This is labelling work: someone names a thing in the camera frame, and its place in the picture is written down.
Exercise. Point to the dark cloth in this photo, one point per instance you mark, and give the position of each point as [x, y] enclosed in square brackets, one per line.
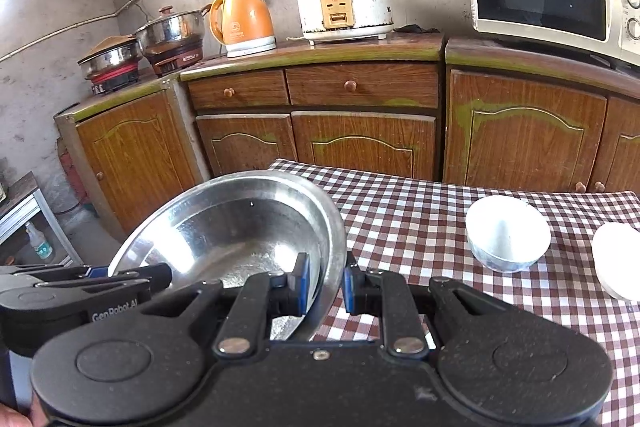
[417, 28]

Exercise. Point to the grey metal rack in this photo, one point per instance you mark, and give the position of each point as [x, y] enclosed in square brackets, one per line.
[25, 202]

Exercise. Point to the large steel plate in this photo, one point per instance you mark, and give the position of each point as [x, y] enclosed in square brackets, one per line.
[240, 227]

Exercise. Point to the wooden cabinet with drawers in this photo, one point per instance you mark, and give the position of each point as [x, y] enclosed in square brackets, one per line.
[360, 92]

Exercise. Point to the white plastic bottle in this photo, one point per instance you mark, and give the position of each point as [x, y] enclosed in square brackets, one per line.
[40, 247]

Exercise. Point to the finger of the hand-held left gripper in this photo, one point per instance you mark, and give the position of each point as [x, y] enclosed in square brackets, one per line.
[145, 277]

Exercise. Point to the blue patterned white bowl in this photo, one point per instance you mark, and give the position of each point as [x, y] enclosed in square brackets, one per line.
[505, 237]

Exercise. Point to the wide white bowl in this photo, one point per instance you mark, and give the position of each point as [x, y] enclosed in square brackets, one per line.
[620, 262]

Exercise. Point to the single-door wooden cabinet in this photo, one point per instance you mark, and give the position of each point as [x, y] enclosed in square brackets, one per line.
[130, 157]

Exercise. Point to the white rice cooker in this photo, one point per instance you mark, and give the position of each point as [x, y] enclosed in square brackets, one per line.
[345, 2]

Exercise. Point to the steel pot with wooden lid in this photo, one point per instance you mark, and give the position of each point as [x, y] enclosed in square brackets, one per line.
[110, 57]

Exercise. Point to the red checkered tablecloth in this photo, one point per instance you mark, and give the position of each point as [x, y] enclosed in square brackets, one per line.
[410, 227]

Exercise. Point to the red induction cooker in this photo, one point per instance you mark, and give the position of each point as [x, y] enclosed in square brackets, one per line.
[175, 61]
[115, 81]

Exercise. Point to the person's left forearm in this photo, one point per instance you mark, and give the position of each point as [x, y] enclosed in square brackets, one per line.
[12, 417]

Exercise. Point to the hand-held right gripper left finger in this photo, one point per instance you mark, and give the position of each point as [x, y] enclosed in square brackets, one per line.
[302, 282]

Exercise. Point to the orange electric kettle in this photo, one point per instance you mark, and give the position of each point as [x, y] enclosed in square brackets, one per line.
[245, 24]

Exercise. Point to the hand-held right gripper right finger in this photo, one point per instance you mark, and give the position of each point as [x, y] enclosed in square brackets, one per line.
[350, 289]

